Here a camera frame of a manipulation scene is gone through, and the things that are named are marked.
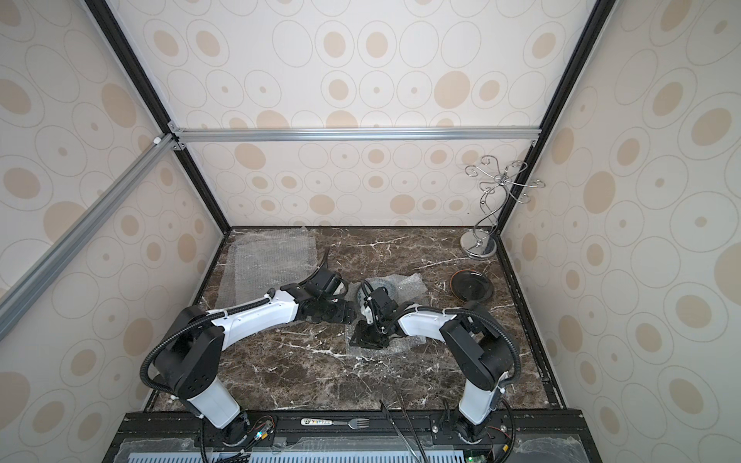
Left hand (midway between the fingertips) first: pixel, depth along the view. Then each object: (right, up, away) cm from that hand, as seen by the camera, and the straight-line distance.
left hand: (355, 315), depth 87 cm
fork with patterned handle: (+1, -25, -13) cm, 28 cm away
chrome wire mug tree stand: (+47, +23, +26) cm, 59 cm away
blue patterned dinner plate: (+11, +7, +13) cm, 19 cm away
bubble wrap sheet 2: (-37, +17, +21) cm, 46 cm away
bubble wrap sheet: (+15, +7, +10) cm, 19 cm away
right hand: (+2, -8, +1) cm, 9 cm away
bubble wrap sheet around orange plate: (-37, +16, +21) cm, 46 cm away
